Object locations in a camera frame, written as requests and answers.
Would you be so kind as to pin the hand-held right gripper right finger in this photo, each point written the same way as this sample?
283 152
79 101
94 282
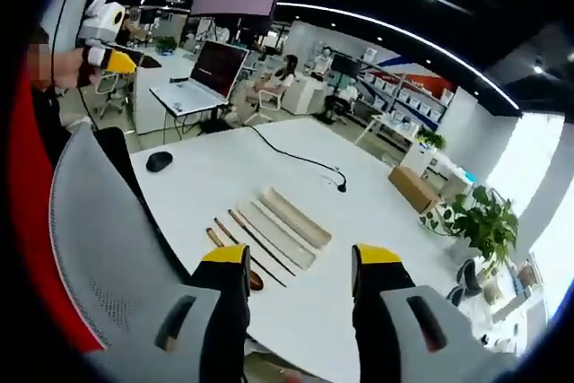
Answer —
394 311

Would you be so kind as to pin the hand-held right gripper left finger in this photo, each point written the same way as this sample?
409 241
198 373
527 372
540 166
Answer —
211 311

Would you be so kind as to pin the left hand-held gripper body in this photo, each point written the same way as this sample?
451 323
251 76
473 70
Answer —
101 24

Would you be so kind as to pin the brown wooden spoon utensil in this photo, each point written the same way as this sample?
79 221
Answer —
215 238

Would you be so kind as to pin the dark wooden chopstick utensil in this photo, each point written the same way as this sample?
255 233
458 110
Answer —
237 241
262 241

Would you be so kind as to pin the person's left hand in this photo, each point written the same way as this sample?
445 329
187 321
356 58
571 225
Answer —
72 69

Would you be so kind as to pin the green plant on counter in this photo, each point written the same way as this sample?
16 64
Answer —
166 44

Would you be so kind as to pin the white laptop stand table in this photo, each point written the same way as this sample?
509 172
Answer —
179 116

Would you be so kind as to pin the white open laptop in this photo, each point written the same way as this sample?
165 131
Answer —
215 73

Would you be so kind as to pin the black office chair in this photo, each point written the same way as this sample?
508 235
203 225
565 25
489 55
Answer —
466 282

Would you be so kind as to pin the black computer mouse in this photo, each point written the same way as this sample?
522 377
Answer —
159 161

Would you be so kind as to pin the white patterned plant pot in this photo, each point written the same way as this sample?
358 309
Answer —
435 219

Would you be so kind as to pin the white chair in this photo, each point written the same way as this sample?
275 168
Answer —
266 102

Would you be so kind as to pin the brown cardboard box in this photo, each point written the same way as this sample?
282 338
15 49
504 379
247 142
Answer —
414 188

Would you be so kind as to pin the green potted plant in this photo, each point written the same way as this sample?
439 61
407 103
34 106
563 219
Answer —
484 221

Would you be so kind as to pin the grey mesh office chair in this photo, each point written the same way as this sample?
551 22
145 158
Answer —
103 230

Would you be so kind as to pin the small green plant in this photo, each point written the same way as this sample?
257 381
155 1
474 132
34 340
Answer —
432 137

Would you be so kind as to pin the black monitor on stand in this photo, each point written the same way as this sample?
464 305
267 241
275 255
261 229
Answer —
345 64

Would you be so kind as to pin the shelf of white storage boxes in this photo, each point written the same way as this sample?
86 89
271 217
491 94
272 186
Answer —
403 87

